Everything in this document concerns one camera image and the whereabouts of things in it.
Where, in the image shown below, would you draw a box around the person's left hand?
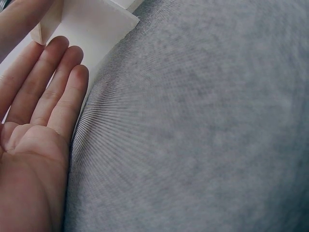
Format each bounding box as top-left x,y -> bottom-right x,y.
0,0 -> 89,232

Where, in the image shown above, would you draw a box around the white plastic stand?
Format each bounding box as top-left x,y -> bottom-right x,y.
0,0 -> 140,143

